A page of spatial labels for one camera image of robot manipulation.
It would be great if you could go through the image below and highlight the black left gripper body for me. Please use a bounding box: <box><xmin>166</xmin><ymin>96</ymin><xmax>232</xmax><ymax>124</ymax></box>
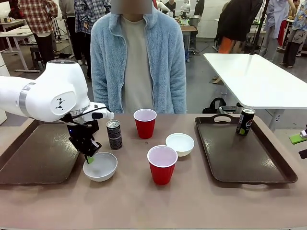
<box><xmin>62</xmin><ymin>113</ymin><xmax>99</xmax><ymax>156</ymax></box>

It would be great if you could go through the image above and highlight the white bowl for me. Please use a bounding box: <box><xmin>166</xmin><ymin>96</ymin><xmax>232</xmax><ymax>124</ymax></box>
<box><xmin>165</xmin><ymin>133</ymin><xmax>195</xmax><ymax>158</ymax></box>
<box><xmin>83</xmin><ymin>151</ymin><xmax>118</xmax><ymax>182</ymax></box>

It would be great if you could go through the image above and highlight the brown plastic tray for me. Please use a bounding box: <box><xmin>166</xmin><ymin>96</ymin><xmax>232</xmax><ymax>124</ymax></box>
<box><xmin>194</xmin><ymin>114</ymin><xmax>298</xmax><ymax>190</ymax></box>
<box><xmin>0</xmin><ymin>118</ymin><xmax>82</xmax><ymax>185</ymax></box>

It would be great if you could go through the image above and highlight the red plastic cup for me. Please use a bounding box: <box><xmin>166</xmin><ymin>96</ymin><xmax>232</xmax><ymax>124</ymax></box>
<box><xmin>147</xmin><ymin>145</ymin><xmax>179</xmax><ymax>186</ymax></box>
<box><xmin>133</xmin><ymin>108</ymin><xmax>158</xmax><ymax>139</ymax></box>

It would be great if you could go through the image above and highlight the black green-label soda can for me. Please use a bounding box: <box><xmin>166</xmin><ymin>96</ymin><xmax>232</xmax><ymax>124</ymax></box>
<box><xmin>236</xmin><ymin>107</ymin><xmax>256</xmax><ymax>137</ymax></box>

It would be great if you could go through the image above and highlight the white folding table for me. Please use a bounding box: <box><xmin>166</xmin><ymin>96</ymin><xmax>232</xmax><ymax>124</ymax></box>
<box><xmin>203</xmin><ymin>53</ymin><xmax>307</xmax><ymax>132</ymax></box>

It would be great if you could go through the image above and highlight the person in blue fleece jacket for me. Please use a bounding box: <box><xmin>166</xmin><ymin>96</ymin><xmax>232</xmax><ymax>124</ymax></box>
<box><xmin>90</xmin><ymin>0</ymin><xmax>187</xmax><ymax>115</ymax></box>

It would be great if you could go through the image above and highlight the black bag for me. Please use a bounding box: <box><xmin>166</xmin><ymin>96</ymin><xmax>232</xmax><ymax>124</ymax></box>
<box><xmin>202</xmin><ymin>97</ymin><xmax>228</xmax><ymax>115</ymax></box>

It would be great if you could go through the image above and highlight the black stool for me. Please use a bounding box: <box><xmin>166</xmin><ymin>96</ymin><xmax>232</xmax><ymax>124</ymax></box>
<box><xmin>29</xmin><ymin>46</ymin><xmax>46</xmax><ymax>70</ymax></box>

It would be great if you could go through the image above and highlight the person in floral shirt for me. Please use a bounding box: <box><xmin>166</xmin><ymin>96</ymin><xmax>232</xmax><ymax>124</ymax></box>
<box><xmin>280</xmin><ymin>0</ymin><xmax>307</xmax><ymax>69</ymax></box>

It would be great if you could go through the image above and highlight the person in dark clothes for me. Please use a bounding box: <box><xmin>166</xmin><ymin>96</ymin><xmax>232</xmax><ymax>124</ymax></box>
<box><xmin>58</xmin><ymin>0</ymin><xmax>83</xmax><ymax>61</ymax></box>

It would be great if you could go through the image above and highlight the person in blue plaid shirt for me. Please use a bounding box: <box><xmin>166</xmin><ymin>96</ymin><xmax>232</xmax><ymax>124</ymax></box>
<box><xmin>73</xmin><ymin>0</ymin><xmax>113</xmax><ymax>80</ymax></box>

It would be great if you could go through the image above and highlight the person in light blue shirt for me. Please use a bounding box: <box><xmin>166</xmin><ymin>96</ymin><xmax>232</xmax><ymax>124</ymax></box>
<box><xmin>260</xmin><ymin>0</ymin><xmax>293</xmax><ymax>62</ymax></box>

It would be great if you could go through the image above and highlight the white background desk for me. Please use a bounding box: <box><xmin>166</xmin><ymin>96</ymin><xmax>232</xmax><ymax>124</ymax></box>
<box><xmin>0</xmin><ymin>18</ymin><xmax>40</xmax><ymax>73</ymax></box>

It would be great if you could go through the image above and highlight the person in red plaid shirt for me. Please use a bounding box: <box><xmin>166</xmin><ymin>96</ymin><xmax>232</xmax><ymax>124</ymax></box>
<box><xmin>17</xmin><ymin>0</ymin><xmax>58</xmax><ymax>70</ymax></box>

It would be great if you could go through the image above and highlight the black tripod pole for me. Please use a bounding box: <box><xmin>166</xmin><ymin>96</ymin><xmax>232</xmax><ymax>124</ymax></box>
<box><xmin>249</xmin><ymin>0</ymin><xmax>269</xmax><ymax>56</ymax></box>

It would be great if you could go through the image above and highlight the person in black jacket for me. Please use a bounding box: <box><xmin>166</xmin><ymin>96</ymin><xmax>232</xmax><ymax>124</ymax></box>
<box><xmin>214</xmin><ymin>0</ymin><xmax>264</xmax><ymax>55</ymax></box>

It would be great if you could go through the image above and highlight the brown background table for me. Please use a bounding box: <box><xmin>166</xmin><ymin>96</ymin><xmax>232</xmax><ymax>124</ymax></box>
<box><xmin>179</xmin><ymin>24</ymin><xmax>199</xmax><ymax>62</ymax></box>

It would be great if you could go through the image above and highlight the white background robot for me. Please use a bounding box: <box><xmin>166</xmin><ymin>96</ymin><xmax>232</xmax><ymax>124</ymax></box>
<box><xmin>153</xmin><ymin>0</ymin><xmax>195</xmax><ymax>20</ymax></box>

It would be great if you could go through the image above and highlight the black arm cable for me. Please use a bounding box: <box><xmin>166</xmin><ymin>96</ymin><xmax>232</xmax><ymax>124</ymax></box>
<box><xmin>62</xmin><ymin>107</ymin><xmax>113</xmax><ymax>127</ymax></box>

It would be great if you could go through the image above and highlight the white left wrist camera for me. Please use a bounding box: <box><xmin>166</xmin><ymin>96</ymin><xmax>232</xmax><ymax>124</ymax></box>
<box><xmin>90</xmin><ymin>110</ymin><xmax>115</xmax><ymax>121</ymax></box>

